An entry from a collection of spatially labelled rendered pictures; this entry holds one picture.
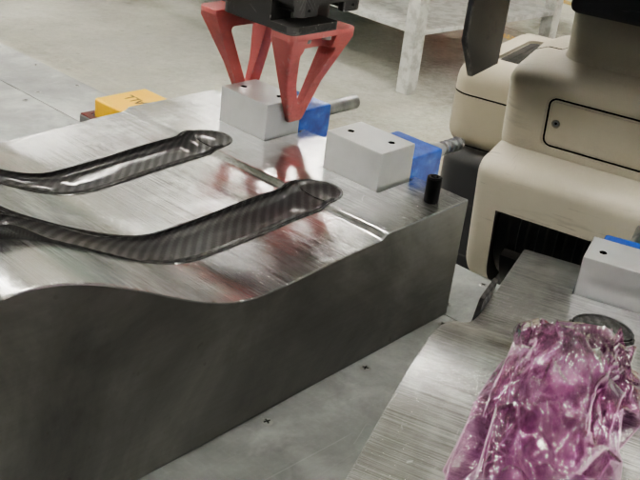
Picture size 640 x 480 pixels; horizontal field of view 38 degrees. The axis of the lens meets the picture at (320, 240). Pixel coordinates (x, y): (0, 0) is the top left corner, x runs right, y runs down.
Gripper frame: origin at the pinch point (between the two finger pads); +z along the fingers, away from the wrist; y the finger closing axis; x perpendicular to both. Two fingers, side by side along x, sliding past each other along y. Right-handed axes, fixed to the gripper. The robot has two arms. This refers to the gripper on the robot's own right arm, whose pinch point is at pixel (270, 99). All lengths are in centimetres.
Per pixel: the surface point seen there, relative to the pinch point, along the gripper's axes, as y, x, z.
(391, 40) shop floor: -222, 310, 93
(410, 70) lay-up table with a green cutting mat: -164, 248, 82
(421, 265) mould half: 17.8, -2.7, 5.4
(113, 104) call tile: -21.3, 1.4, 7.4
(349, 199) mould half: 13.1, -5.3, 1.8
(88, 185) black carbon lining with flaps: -0.1, -16.2, 3.1
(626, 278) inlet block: 29.0, 3.1, 3.1
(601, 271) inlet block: 27.5, 2.7, 3.2
